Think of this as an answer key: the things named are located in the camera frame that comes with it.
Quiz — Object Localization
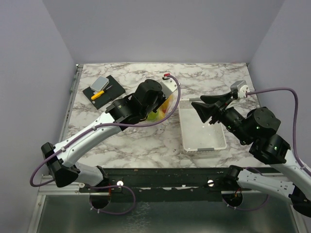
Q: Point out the orange fruit toy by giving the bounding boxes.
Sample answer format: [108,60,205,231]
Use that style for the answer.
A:
[161,103,170,112]

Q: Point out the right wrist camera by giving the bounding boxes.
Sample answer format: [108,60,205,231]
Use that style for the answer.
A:
[230,80,250,100]

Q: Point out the aluminium rail frame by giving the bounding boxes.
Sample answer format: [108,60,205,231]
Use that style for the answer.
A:
[26,63,83,233]

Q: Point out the grey plastic box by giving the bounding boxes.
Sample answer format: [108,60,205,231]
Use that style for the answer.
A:
[90,76,109,92]

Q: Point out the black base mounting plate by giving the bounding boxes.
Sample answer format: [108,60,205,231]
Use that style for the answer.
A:
[48,165,253,202]

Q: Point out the yellow lemon toy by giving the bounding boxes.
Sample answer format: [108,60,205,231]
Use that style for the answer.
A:
[165,94,174,105]

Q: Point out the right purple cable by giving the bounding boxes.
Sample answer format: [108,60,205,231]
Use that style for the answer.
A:
[225,87,311,211]

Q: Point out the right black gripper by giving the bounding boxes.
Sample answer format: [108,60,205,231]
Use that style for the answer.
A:
[190,91,252,144]

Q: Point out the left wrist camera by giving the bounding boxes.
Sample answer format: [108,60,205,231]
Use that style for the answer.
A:
[160,78,177,99]

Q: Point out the white plastic basket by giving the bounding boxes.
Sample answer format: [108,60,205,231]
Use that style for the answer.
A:
[178,99,227,153]

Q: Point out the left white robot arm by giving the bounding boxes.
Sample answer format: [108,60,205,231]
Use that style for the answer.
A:
[41,79,169,192]

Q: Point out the green pear toy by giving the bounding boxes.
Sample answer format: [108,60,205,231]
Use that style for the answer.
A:
[147,111,158,122]

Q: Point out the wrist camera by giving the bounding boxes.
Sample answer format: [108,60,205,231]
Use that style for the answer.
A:
[160,78,177,99]
[230,80,250,100]

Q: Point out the clear zip top bag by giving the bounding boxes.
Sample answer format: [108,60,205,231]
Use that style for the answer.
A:
[145,91,178,123]

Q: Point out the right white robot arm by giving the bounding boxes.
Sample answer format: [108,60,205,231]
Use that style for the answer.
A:
[191,92,311,217]

